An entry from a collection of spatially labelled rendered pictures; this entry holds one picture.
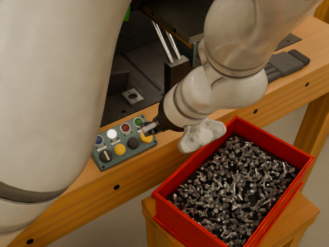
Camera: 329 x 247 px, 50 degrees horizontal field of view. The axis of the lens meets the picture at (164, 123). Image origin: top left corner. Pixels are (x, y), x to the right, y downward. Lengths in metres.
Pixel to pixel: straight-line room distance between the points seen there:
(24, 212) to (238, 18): 0.18
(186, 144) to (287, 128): 1.74
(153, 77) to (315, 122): 0.76
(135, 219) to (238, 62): 1.51
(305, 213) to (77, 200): 0.53
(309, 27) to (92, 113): 1.28
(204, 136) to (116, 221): 1.25
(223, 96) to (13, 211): 0.29
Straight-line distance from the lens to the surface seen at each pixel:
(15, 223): 0.23
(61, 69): 0.18
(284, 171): 0.87
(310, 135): 1.60
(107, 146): 0.81
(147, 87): 1.01
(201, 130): 0.59
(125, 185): 0.88
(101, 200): 0.87
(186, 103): 0.52
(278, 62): 1.12
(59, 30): 0.17
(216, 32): 0.30
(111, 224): 1.78
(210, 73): 0.45
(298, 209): 0.92
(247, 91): 0.43
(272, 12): 0.17
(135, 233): 1.75
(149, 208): 0.86
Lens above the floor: 1.53
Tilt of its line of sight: 44 degrees down
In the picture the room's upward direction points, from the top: straight up
